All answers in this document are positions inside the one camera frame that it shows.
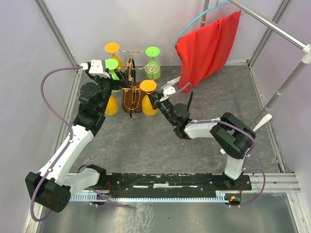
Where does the teal hose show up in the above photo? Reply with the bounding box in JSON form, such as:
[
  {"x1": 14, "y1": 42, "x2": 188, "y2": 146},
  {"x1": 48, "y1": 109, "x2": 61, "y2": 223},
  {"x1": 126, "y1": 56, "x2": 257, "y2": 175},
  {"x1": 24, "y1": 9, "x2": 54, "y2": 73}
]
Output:
[{"x1": 174, "y1": 0, "x2": 248, "y2": 47}]

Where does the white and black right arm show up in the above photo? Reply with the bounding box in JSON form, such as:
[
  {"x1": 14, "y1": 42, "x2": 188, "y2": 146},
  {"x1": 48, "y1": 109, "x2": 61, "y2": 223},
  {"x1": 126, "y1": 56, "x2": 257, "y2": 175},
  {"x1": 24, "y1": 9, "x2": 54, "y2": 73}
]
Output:
[{"x1": 148, "y1": 91, "x2": 256, "y2": 190}]

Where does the silver metal pole frame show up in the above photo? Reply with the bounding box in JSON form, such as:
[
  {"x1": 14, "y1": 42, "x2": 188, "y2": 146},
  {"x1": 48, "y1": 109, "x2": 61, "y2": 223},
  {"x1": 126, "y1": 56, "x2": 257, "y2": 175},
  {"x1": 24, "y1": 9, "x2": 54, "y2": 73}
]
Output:
[{"x1": 228, "y1": 0, "x2": 311, "y2": 129}]

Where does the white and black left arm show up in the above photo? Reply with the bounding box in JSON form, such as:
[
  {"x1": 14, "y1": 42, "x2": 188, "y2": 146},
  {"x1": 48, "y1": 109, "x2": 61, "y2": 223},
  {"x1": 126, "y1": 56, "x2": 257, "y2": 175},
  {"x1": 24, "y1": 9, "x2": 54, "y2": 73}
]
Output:
[{"x1": 25, "y1": 68, "x2": 122, "y2": 221}]

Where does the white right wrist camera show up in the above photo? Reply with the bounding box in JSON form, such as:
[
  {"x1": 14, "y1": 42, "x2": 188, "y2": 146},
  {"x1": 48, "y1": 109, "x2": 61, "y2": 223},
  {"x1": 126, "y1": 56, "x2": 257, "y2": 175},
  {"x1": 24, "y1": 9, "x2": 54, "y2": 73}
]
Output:
[{"x1": 160, "y1": 83, "x2": 176, "y2": 102}]

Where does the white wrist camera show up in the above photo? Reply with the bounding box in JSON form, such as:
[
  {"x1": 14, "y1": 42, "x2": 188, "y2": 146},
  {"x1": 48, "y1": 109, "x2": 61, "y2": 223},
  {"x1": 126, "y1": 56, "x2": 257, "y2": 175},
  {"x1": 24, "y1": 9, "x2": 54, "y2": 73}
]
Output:
[
  {"x1": 160, "y1": 83, "x2": 176, "y2": 102},
  {"x1": 80, "y1": 59, "x2": 110, "y2": 79}
]

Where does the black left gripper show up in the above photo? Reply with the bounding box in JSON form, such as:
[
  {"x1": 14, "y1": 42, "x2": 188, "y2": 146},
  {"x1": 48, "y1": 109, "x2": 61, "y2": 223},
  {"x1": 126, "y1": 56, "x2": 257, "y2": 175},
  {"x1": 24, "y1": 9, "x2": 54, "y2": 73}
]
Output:
[{"x1": 86, "y1": 68, "x2": 129, "y2": 113}]

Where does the white block behind rack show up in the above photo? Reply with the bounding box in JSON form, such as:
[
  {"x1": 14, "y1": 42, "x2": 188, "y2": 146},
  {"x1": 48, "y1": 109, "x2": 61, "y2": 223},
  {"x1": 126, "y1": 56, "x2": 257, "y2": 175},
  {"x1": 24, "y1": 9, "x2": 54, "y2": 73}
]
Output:
[{"x1": 167, "y1": 76, "x2": 180, "y2": 86}]

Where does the white plastic strip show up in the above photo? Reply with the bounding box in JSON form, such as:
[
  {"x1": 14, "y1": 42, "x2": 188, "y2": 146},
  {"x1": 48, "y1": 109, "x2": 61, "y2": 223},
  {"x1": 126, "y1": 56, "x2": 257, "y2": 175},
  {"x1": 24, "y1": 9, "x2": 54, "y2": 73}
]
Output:
[{"x1": 220, "y1": 114, "x2": 272, "y2": 155}]

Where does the green plastic goblet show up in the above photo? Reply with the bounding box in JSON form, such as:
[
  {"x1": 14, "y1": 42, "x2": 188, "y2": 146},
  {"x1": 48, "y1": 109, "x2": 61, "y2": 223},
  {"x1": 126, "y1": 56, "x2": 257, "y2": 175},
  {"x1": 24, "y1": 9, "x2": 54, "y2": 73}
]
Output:
[
  {"x1": 145, "y1": 47, "x2": 160, "y2": 66},
  {"x1": 105, "y1": 58, "x2": 119, "y2": 80}
]

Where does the clear wine glass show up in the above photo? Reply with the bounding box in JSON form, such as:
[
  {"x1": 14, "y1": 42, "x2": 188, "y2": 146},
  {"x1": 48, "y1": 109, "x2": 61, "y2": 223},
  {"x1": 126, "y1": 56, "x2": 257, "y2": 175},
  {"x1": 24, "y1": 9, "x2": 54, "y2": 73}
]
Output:
[{"x1": 145, "y1": 63, "x2": 161, "y2": 80}]

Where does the red cloth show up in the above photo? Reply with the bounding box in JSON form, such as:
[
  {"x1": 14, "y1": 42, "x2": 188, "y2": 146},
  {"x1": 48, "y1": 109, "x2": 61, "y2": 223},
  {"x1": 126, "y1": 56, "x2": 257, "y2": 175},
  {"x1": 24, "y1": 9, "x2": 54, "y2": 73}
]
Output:
[{"x1": 175, "y1": 11, "x2": 241, "y2": 89}]

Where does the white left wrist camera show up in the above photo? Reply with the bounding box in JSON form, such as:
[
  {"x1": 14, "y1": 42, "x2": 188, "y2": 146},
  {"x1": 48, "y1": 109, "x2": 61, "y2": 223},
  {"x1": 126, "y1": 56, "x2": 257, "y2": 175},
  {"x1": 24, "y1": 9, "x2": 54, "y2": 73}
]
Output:
[{"x1": 80, "y1": 59, "x2": 110, "y2": 79}]

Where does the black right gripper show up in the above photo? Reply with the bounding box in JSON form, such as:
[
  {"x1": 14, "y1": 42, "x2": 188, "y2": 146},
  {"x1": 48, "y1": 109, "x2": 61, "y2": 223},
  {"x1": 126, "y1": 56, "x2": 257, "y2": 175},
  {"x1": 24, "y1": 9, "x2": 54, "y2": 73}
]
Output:
[{"x1": 145, "y1": 89, "x2": 175, "y2": 126}]

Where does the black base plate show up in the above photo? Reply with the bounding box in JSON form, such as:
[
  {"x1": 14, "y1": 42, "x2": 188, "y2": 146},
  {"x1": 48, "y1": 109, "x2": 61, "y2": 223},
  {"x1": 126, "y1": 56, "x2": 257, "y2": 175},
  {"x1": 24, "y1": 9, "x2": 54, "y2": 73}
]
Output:
[{"x1": 93, "y1": 173, "x2": 252, "y2": 199}]

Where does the green plastic goblet front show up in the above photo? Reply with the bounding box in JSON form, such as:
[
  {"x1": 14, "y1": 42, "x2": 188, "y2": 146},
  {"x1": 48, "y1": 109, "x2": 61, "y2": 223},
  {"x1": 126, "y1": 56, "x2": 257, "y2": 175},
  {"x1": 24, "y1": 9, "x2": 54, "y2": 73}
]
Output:
[{"x1": 145, "y1": 47, "x2": 160, "y2": 66}]

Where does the gold wire glass rack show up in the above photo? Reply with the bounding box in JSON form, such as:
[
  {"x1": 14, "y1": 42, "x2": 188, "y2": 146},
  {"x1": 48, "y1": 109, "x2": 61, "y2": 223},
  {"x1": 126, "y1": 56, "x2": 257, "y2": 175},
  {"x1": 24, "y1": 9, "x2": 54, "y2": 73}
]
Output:
[{"x1": 118, "y1": 50, "x2": 146, "y2": 118}]

